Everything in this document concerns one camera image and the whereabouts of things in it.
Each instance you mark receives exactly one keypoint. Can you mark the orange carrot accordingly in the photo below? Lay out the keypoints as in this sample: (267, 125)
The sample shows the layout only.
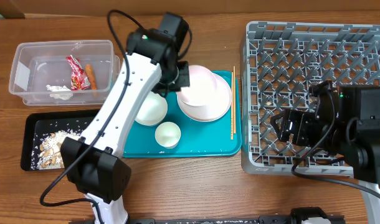
(91, 76)

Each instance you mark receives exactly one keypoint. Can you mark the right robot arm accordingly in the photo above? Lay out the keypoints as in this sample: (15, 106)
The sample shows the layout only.
(346, 124)

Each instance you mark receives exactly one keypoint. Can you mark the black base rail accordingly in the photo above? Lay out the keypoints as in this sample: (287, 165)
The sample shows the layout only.
(302, 215)

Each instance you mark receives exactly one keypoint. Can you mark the grey dishwasher rack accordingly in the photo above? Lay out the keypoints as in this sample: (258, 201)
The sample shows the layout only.
(280, 61)

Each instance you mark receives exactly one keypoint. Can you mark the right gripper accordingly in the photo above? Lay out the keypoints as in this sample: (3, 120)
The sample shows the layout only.
(303, 124)

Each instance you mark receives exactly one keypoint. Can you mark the clear plastic bin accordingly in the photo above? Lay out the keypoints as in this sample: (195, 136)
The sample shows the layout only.
(38, 64)

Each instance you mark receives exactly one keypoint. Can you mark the black tray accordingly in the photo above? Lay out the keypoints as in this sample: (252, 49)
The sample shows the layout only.
(83, 115)

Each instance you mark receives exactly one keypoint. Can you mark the white tissue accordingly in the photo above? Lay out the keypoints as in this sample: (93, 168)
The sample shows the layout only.
(60, 92)

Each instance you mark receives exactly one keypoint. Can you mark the white bowl with food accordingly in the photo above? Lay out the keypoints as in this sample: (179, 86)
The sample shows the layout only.
(152, 111)

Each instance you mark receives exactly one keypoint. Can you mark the red snack wrapper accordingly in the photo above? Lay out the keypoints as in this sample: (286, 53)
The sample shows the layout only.
(79, 80)

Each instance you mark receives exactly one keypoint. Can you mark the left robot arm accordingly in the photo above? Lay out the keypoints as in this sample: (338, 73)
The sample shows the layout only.
(152, 63)

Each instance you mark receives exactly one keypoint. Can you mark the rice and peanut shells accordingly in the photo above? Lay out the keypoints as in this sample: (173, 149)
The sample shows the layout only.
(46, 141)

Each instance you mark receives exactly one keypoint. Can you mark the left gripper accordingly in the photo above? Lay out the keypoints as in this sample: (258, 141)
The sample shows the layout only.
(183, 81)

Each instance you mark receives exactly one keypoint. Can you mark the teal serving tray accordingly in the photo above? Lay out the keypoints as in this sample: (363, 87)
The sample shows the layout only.
(198, 139)

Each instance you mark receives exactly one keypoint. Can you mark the large pink plate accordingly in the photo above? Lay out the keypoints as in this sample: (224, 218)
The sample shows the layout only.
(214, 109)

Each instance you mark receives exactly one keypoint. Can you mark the wooden chopstick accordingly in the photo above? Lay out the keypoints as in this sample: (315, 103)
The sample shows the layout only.
(234, 99)
(231, 108)

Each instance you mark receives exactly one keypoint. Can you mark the small white cup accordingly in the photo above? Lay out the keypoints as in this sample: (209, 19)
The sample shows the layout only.
(167, 135)

